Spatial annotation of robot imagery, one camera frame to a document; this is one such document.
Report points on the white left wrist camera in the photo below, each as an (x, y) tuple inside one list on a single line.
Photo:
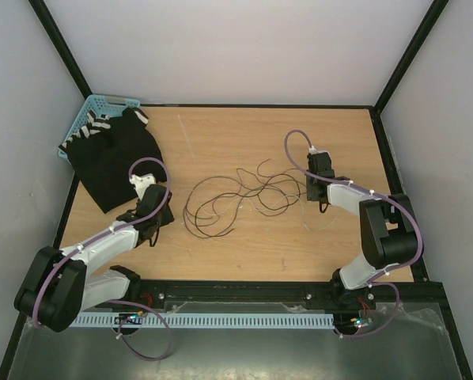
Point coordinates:
[(141, 183)]

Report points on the blue plastic basket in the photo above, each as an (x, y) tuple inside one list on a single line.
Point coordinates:
[(100, 105)]

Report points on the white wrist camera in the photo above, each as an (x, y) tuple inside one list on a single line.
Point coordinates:
[(313, 150), (141, 183)]

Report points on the black frame post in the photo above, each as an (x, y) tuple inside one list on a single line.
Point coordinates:
[(53, 32), (420, 36)]

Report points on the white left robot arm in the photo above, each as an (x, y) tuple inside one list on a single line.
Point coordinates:
[(86, 261)]

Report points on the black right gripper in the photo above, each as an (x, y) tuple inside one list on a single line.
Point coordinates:
[(310, 195)]

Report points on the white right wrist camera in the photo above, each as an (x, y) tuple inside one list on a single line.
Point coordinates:
[(313, 150)]

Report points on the black frame post left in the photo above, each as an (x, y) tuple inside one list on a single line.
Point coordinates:
[(53, 32)]

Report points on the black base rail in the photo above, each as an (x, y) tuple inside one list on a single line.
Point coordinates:
[(313, 296)]

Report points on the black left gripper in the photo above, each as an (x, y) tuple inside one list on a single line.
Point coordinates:
[(168, 216)]

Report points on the black frame post right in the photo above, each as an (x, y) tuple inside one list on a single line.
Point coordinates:
[(420, 36)]

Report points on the black striped cloth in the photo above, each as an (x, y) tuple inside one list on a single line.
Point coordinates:
[(102, 151)]

